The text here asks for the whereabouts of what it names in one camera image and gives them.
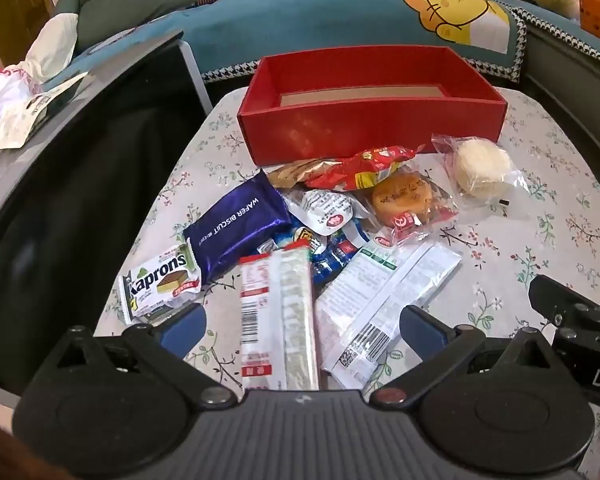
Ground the white plastic bag with paper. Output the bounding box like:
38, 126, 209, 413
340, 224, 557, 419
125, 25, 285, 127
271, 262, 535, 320
0, 71, 91, 151

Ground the floral tablecloth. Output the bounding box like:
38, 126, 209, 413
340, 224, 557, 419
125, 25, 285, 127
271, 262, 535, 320
92, 87, 600, 480

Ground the long white packet red label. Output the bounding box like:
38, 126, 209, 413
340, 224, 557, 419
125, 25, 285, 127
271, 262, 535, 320
238, 240, 322, 392

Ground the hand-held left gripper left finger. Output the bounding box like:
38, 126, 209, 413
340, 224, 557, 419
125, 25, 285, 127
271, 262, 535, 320
27, 302, 241, 409

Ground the black glossy panel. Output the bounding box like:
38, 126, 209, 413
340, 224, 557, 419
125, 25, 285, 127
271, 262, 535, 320
0, 30, 213, 396

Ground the purple wafer biscuit packet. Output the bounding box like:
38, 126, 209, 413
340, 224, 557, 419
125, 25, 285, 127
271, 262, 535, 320
182, 169, 292, 285

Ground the teal houndstooth-edged sofa cover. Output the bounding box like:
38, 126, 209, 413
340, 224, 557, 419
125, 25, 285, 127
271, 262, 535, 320
522, 7, 600, 78

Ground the white silver pouch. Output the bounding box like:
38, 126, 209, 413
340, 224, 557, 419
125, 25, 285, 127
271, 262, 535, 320
282, 187, 356, 235

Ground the tan cracker packet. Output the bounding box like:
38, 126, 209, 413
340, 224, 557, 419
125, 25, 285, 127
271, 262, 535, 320
266, 159, 336, 188

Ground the blue candy packet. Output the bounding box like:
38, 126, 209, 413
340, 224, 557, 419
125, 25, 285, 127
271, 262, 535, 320
252, 220, 371, 286

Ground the green white wafer packet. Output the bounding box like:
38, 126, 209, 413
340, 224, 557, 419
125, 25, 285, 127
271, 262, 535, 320
117, 242, 202, 325

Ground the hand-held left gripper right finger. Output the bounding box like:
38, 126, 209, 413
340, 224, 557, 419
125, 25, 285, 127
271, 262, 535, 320
371, 304, 581, 407

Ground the red snack packet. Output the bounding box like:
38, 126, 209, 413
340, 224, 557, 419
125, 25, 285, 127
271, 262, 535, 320
302, 144, 426, 192

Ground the red cardboard box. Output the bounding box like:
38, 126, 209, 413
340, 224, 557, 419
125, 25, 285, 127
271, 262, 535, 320
237, 46, 508, 167

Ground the cream cloth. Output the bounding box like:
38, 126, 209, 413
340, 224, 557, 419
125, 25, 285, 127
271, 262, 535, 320
25, 12, 79, 81

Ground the white pastry clear packet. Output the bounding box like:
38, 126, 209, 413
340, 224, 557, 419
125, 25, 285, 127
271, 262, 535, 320
431, 133, 531, 218

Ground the brown pastry clear packet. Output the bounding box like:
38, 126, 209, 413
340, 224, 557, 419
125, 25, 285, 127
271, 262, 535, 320
362, 170, 458, 248

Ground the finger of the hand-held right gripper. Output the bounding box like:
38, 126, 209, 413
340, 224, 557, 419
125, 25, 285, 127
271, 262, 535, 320
528, 274, 600, 333

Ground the white and red plastic bag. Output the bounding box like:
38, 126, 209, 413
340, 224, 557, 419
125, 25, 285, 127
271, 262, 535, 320
0, 62, 43, 171

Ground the white packet green label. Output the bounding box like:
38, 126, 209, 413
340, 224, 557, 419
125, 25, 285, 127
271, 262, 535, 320
314, 240, 462, 391

